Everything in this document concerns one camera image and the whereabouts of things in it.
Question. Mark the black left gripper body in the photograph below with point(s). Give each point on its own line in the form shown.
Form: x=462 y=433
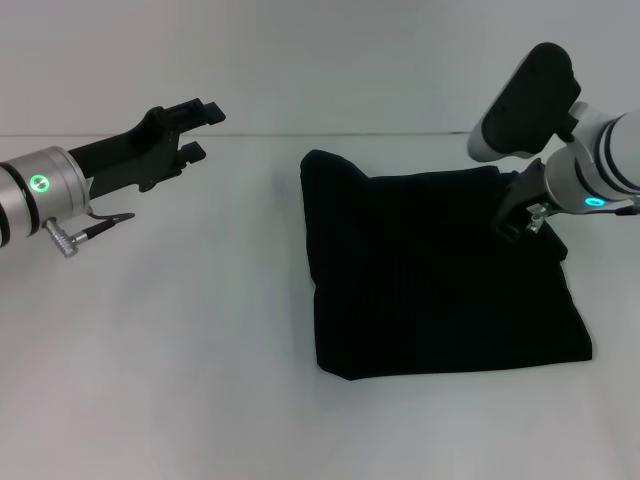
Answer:
x=125 y=157

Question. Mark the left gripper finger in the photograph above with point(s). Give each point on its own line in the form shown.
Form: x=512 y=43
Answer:
x=195 y=114
x=192 y=151

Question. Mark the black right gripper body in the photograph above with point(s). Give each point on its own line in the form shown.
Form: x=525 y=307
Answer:
x=520 y=200

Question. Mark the black shirt with FREE print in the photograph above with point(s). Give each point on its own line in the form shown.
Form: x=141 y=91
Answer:
x=440 y=270

